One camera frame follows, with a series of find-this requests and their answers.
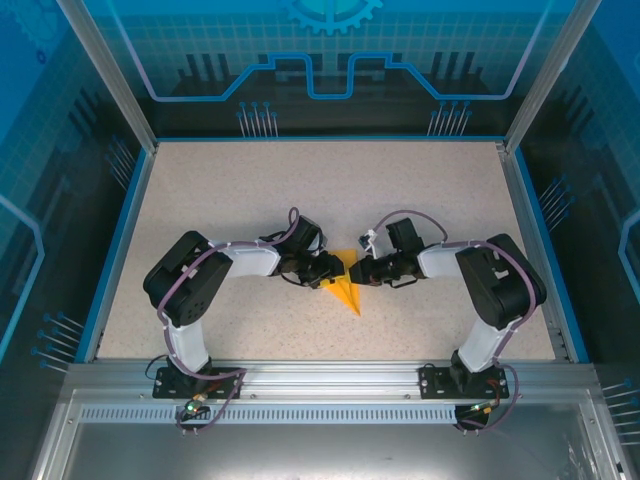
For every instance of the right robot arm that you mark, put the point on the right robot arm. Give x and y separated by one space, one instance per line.
440 262

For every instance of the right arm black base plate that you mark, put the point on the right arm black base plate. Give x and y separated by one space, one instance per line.
435 382

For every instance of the aluminium frame post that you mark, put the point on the aluminium frame post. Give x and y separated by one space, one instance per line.
115 75
542 85

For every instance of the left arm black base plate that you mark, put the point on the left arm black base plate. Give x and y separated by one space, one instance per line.
170 382

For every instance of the blue printed side panel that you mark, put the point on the blue printed side panel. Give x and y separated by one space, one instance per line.
45 200
600 200

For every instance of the grey metal tray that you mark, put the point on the grey metal tray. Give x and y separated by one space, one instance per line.
325 455

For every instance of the aluminium side rail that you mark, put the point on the aluminium side rail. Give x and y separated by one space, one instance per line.
530 240

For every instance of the blue printed gear panel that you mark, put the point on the blue printed gear panel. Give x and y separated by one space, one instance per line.
325 50

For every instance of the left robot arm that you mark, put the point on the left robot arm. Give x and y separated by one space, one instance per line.
250 262

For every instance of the yellow paper sheet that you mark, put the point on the yellow paper sheet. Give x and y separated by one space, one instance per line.
347 295

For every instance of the long aluminium base rail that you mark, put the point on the long aluminium base rail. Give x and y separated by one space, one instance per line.
325 377

